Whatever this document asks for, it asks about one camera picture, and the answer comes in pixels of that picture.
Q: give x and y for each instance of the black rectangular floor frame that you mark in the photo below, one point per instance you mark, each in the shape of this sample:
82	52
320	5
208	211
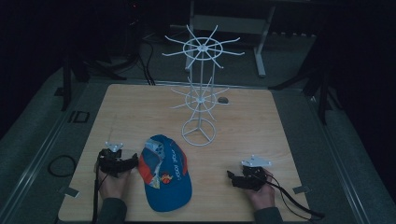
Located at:
70	116

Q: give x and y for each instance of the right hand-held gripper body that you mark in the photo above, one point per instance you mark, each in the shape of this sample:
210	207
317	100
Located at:
253	179

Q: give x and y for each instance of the person's right hand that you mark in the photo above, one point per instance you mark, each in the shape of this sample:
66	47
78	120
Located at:
264	197

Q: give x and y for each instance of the white metal desk frame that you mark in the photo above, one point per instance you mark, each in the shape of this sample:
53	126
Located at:
230	24

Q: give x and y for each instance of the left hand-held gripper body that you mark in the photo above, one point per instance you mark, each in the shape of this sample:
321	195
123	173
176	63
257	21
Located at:
109	161

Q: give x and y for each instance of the grey tape strip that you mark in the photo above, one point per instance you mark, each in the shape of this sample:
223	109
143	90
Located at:
71	192
301	189

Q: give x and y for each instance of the blue printed baseball cap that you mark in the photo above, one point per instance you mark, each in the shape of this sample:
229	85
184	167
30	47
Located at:
169	193

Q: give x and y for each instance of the black tripod stand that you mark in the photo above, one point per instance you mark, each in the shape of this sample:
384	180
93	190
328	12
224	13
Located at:
66	87
323	93

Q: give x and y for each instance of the person's left hand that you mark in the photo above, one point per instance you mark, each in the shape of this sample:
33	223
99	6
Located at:
113	186

